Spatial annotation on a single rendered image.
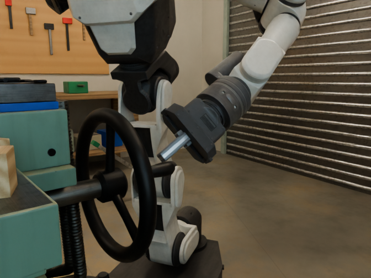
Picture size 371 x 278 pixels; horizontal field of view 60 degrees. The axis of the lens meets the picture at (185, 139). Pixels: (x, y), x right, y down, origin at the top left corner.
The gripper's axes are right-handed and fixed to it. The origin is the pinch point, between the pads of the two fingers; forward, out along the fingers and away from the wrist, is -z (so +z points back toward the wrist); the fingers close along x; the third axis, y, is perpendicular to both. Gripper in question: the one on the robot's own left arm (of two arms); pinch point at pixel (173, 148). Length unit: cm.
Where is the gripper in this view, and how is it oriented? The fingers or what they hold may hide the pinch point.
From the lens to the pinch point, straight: 57.1
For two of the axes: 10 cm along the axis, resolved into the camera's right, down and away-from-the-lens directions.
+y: 3.8, -2.5, -8.9
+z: 6.7, -6.0, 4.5
